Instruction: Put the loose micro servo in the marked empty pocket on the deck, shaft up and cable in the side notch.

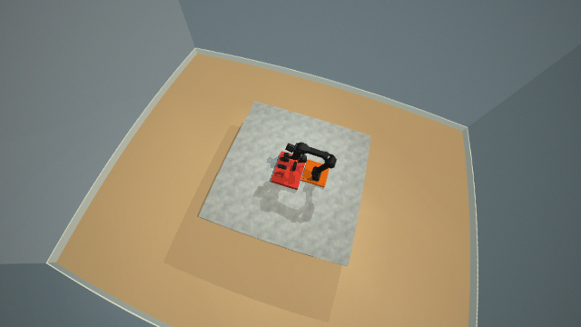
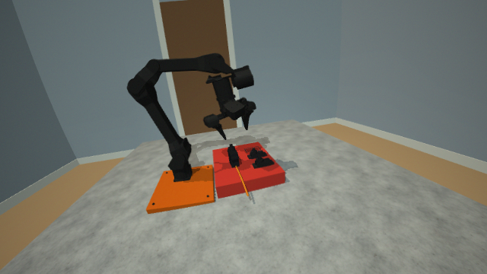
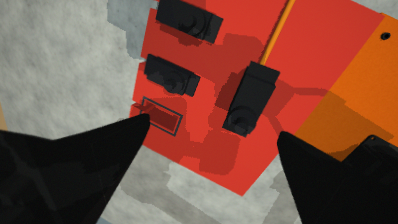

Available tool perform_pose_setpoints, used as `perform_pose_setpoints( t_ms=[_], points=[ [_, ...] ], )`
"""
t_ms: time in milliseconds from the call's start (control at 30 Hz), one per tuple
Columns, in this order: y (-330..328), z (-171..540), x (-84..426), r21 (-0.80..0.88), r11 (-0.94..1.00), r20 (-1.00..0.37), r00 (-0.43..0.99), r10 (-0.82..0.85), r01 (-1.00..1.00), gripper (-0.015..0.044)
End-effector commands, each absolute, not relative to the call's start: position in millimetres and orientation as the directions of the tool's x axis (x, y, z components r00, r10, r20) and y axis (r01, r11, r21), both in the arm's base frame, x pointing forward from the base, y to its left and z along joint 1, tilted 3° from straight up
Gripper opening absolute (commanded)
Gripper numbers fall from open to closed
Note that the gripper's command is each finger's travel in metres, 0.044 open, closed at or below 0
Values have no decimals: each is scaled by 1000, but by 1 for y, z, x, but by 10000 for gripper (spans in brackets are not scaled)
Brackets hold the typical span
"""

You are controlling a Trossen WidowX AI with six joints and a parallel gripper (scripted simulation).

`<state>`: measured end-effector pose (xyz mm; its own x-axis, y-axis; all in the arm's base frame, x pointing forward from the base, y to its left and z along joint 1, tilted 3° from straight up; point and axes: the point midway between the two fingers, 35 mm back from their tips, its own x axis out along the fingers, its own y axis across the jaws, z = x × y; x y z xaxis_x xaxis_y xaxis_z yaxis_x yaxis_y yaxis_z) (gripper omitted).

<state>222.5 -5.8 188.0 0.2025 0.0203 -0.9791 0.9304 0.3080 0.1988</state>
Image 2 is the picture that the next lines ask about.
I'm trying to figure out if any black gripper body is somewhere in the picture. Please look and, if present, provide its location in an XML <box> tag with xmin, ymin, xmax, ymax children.
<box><xmin>203</xmin><ymin>91</ymin><xmax>256</xmax><ymax>128</ymax></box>

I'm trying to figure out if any black micro servo with orange cable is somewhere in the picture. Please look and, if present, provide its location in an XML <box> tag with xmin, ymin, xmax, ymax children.
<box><xmin>228</xmin><ymin>144</ymin><xmax>249</xmax><ymax>196</ymax></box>

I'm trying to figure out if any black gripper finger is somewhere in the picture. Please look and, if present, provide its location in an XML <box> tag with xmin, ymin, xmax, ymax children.
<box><xmin>242</xmin><ymin>110</ymin><xmax>253</xmax><ymax>130</ymax></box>
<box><xmin>212</xmin><ymin>123</ymin><xmax>227</xmax><ymax>140</ymax></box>

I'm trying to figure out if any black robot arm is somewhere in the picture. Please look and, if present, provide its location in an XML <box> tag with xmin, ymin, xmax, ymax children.
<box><xmin>127</xmin><ymin>53</ymin><xmax>254</xmax><ymax>182</ymax></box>

